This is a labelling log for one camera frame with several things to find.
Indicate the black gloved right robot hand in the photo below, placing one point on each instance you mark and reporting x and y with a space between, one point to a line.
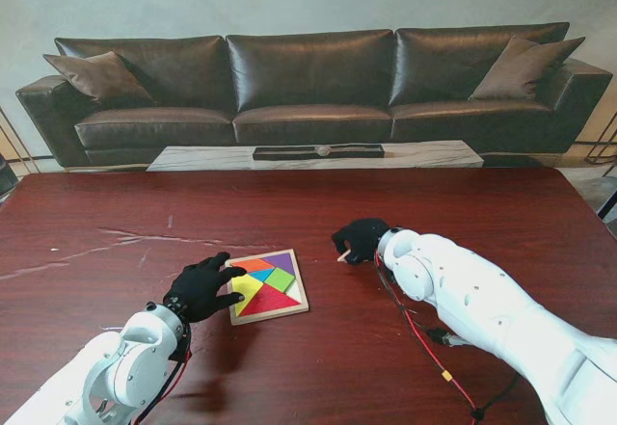
361 242

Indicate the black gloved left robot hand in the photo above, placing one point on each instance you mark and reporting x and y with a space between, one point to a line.
202 290

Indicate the small natural wood triangle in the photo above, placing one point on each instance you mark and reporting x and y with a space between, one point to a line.
342 255

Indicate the orange tangram parallelogram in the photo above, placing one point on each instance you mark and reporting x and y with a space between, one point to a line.
253 265

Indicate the blue tangram triangle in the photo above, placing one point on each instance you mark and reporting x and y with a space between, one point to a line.
262 275

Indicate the large red tangram triangle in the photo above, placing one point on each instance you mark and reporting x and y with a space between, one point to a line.
267 302

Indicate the green tangram square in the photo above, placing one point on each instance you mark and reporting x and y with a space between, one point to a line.
280 279

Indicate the purple tangram triangle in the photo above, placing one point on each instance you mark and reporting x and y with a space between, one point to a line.
284 261

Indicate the square wooden puzzle tray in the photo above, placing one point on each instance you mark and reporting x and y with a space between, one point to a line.
296 295

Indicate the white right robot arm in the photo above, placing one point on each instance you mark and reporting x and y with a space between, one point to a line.
496 309

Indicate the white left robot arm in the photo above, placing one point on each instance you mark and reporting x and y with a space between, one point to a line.
96 372

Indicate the small glass ball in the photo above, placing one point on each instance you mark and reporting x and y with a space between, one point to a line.
323 151

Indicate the long black decorative tray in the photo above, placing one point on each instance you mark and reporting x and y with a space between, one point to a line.
284 153

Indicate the grey marble coffee table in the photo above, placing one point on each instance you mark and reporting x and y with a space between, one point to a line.
202 157

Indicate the dark brown leather sofa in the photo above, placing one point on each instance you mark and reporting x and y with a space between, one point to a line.
308 83

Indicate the black chair edge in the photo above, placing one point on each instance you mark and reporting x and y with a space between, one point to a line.
5 179

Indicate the brown throw pillow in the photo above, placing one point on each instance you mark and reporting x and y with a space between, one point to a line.
525 71
101 78

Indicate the thin metal side table frame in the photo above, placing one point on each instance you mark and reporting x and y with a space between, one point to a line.
19 148
600 144

